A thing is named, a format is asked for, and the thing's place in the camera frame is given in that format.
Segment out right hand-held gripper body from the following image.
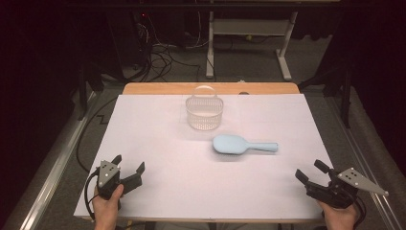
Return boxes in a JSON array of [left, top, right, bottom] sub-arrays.
[[305, 167, 390, 209]]

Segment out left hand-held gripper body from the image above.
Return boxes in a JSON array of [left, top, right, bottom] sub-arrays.
[[96, 160, 124, 201]]

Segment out light blue hairbrush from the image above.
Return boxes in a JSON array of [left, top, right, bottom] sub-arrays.
[[212, 134, 280, 156]]

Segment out white plastic slotted basket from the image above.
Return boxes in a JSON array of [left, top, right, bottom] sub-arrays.
[[185, 84, 225, 131]]

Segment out person's right hand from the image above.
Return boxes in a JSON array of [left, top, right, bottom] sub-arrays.
[[317, 200, 358, 230]]

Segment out person's left hand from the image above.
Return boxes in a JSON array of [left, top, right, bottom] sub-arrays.
[[92, 184, 124, 230]]

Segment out white table cover sheet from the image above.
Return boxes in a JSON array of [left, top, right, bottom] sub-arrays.
[[74, 93, 334, 221]]

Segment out black floor stand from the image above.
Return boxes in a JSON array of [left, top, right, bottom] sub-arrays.
[[77, 61, 105, 122], [299, 61, 354, 129]]

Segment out dark device with red light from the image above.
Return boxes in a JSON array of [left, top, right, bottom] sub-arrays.
[[132, 11, 155, 71]]

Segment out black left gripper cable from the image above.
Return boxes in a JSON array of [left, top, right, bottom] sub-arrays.
[[83, 168, 102, 222]]

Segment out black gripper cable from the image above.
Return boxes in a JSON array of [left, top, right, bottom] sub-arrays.
[[83, 168, 102, 222], [351, 195, 368, 230]]

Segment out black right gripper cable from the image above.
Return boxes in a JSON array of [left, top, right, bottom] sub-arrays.
[[351, 195, 368, 230]]

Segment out aluminium floor rail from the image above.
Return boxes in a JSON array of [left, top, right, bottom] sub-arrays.
[[18, 91, 98, 230], [325, 95, 404, 230]]

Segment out long black floor cable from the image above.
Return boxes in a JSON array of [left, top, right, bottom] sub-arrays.
[[76, 95, 120, 174]]

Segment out bundle of floor cables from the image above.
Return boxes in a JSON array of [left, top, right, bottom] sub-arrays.
[[135, 12, 204, 83]]

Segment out white metal stand frame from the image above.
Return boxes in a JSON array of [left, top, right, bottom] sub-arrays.
[[205, 0, 300, 82]]

